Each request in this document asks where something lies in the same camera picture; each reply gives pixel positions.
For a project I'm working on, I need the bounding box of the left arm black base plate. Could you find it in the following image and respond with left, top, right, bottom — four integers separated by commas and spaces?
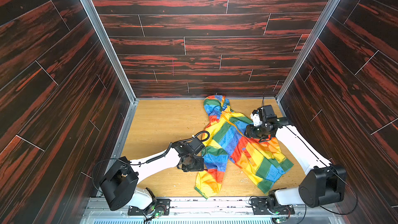
127, 198, 171, 217

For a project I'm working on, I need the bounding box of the aluminium corner post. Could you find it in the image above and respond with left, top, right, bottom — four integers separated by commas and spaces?
80, 0, 137, 104
276, 0, 341, 103

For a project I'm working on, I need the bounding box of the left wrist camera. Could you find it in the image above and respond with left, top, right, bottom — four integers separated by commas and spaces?
187, 131, 210, 155

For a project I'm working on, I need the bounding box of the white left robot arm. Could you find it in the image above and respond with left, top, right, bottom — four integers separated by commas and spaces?
93, 136, 205, 215

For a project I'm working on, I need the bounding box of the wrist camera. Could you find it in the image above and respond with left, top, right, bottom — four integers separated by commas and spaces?
250, 105, 277, 127
187, 131, 210, 155

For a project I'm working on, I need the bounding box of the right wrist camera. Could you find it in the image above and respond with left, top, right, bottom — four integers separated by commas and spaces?
250, 105, 277, 127

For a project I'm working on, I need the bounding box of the aluminium left floor rail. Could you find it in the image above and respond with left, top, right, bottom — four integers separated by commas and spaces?
90, 102, 138, 197

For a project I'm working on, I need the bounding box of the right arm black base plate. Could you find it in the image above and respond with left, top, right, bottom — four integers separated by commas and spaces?
248, 196, 295, 216

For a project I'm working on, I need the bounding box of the aluminium corner post right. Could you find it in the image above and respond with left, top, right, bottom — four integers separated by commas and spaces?
276, 0, 341, 103

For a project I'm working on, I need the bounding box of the aluminium front frame rail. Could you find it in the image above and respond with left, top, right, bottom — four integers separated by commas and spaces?
81, 197, 345, 224

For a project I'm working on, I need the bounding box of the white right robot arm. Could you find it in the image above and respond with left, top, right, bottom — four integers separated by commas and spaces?
245, 111, 348, 214

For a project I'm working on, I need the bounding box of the rainbow striped hooded jacket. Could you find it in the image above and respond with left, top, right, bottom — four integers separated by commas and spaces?
195, 95, 293, 199

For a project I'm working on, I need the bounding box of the aluminium corner post left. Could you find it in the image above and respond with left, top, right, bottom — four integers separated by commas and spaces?
80, 0, 137, 104

